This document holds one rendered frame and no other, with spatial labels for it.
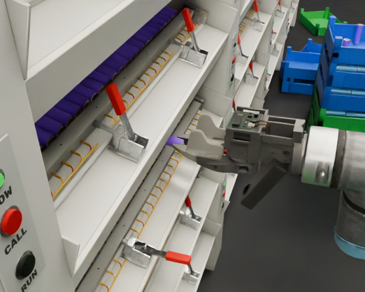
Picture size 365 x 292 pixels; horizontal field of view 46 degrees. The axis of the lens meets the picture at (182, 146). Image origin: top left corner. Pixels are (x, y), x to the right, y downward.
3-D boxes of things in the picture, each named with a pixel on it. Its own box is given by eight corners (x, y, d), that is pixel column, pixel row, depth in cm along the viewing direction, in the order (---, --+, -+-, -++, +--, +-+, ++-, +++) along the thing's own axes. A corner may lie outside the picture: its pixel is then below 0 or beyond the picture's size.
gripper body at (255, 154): (233, 104, 71) (308, 113, 67) (232, 147, 76) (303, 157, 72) (221, 128, 65) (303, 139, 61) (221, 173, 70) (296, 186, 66)
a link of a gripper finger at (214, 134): (182, 106, 75) (233, 115, 71) (183, 135, 78) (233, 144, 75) (174, 115, 72) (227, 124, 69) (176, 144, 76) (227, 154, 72)
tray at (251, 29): (266, 26, 153) (283, -11, 144) (226, 111, 106) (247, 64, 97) (214, 4, 154) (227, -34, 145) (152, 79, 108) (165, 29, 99)
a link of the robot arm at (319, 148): (331, 164, 72) (327, 201, 64) (301, 159, 73) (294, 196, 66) (339, 117, 67) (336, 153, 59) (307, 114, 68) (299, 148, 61)
